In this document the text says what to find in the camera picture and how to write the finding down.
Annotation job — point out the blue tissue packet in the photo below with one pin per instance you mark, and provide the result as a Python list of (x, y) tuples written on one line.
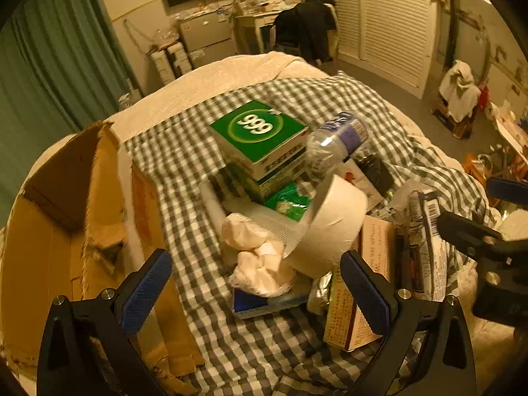
[(251, 306)]

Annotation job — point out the grey small fridge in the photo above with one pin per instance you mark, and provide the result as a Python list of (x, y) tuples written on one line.
[(206, 37)]

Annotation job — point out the white louvered wardrobe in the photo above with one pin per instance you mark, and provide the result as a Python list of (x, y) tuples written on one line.
[(392, 20)]

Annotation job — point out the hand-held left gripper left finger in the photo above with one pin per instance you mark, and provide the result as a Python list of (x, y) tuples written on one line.
[(148, 293)]

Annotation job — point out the wide green curtain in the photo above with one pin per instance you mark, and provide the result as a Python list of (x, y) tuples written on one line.
[(53, 70)]

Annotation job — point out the grey checked bed sheet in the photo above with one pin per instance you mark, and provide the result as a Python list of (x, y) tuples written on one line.
[(185, 161)]

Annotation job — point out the black white printed packet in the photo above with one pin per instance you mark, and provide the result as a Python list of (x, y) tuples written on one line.
[(425, 239)]

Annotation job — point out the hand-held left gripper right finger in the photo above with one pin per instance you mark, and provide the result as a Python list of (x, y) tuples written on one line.
[(365, 293)]

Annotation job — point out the small black box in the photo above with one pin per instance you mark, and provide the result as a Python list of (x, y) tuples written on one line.
[(377, 173)]

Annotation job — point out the wooden stool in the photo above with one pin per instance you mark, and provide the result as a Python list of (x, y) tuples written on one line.
[(453, 126)]

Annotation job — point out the white vanity table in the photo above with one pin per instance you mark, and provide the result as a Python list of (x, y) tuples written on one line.
[(255, 20)]

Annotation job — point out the brown cardboard box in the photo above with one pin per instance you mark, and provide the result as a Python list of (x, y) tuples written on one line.
[(41, 255)]

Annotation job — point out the silver foil packet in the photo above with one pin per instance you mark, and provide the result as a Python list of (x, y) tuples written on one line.
[(319, 295)]

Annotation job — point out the green box with round logo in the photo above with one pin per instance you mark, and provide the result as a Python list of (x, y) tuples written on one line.
[(255, 132)]

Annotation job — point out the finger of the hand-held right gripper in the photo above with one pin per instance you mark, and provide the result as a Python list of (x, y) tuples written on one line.
[(509, 189), (466, 231)]

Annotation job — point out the white towel blanket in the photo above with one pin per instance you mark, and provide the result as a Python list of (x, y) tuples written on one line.
[(231, 74)]

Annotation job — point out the black jacket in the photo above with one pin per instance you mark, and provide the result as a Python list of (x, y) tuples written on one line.
[(307, 24)]

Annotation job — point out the green sachet packet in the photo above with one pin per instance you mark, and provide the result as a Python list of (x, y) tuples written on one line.
[(288, 202)]

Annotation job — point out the white toilet paper roll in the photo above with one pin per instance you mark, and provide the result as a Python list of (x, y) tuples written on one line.
[(330, 231)]

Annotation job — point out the white suitcase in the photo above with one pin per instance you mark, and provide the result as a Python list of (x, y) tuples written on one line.
[(173, 64)]

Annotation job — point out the white plastic comb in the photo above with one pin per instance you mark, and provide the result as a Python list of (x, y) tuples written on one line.
[(214, 206)]

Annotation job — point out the white packet with red print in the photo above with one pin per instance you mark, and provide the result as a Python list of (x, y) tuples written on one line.
[(355, 182)]

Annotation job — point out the green white medicine box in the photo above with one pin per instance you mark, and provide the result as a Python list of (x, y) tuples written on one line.
[(270, 187)]

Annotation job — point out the crumpled white tissue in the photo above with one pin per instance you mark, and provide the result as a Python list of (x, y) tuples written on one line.
[(255, 264)]

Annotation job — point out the orange plastic bag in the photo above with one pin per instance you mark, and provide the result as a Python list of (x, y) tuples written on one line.
[(478, 169)]

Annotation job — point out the large clear water bottle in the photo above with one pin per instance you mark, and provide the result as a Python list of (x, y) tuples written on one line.
[(128, 100)]

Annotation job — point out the white towel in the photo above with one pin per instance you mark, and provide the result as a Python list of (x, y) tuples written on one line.
[(460, 86)]

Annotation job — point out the clear plastic bottle blue label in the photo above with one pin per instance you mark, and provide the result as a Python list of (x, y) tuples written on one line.
[(330, 148)]

